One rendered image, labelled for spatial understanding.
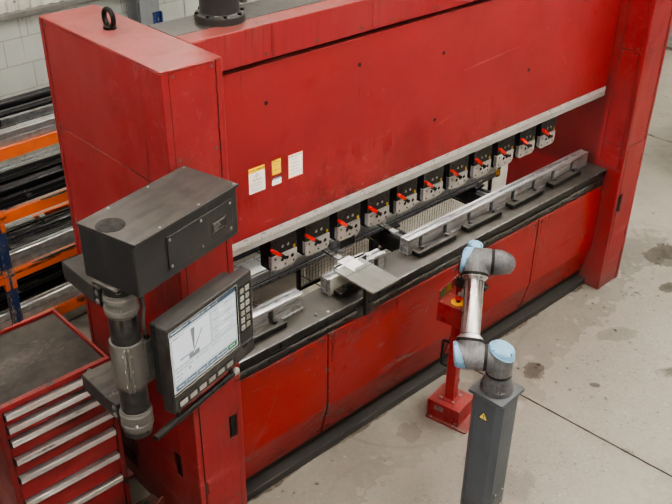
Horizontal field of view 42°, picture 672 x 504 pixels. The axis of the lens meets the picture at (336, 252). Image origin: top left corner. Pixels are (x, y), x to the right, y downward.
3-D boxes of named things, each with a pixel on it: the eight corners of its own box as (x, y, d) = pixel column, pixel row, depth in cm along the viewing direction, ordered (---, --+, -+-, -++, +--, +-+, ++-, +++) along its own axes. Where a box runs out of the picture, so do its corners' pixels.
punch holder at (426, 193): (422, 203, 449) (424, 174, 440) (410, 197, 454) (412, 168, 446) (442, 194, 458) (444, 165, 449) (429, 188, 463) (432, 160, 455)
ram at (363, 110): (204, 269, 361) (190, 85, 320) (193, 262, 366) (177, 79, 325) (604, 95, 538) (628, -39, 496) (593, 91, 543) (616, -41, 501)
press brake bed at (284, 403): (236, 511, 424) (227, 377, 381) (210, 487, 437) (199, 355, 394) (584, 284, 600) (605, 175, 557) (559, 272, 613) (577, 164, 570)
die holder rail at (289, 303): (219, 352, 389) (218, 335, 384) (211, 346, 393) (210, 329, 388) (303, 309, 418) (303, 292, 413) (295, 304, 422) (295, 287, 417)
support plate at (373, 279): (372, 294, 409) (372, 292, 409) (334, 272, 425) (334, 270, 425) (399, 280, 420) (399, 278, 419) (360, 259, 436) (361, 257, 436)
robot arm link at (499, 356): (513, 380, 375) (517, 355, 368) (481, 377, 377) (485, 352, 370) (512, 363, 385) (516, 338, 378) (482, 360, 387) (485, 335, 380)
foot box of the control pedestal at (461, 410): (464, 435, 471) (466, 418, 465) (425, 416, 484) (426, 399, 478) (482, 414, 485) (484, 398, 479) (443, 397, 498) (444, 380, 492)
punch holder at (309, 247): (305, 257, 402) (305, 226, 393) (293, 250, 407) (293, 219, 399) (329, 246, 411) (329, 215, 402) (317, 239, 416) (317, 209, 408)
